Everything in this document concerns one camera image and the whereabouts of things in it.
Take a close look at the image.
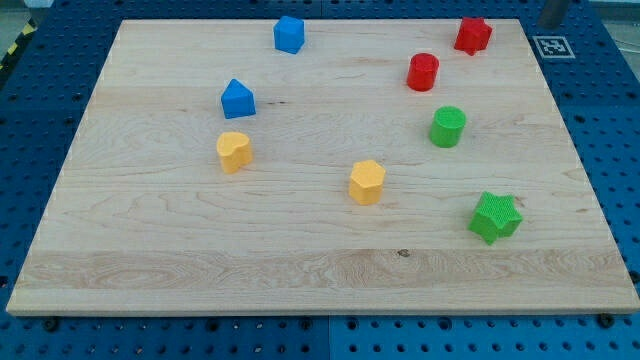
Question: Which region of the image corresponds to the black bolt right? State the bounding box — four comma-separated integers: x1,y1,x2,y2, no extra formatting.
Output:
597,313,615,329

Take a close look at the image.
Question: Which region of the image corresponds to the blue triangle block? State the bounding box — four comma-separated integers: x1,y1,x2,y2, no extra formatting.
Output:
221,78,256,119

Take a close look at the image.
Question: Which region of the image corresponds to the red cylinder block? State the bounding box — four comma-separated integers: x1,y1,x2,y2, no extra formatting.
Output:
406,53,439,92

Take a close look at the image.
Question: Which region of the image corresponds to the yellow heart block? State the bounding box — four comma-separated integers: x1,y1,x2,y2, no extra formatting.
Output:
216,132,253,174

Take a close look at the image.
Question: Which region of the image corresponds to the wooden board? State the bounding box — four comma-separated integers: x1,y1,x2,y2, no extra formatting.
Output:
7,19,639,316

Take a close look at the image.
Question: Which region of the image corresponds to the black bolt left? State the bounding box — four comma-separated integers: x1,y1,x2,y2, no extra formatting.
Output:
42,317,59,333

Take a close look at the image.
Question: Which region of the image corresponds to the black bolt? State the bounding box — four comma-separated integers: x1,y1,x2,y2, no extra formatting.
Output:
597,313,615,329
42,317,59,333

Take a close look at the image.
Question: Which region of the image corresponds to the green cylinder block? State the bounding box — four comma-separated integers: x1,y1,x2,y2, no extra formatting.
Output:
429,106,466,148

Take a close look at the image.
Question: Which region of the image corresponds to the green star block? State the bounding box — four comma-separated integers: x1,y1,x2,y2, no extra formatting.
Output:
468,191,523,245

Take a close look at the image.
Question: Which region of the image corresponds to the red star block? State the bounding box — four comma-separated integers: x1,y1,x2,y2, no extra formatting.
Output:
454,17,493,56

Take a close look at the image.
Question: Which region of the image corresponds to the yellow hexagon block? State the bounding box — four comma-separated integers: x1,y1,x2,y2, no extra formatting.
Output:
348,160,386,205

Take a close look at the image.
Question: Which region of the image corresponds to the fiducial marker tag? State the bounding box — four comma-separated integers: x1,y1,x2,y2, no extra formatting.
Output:
533,36,575,59

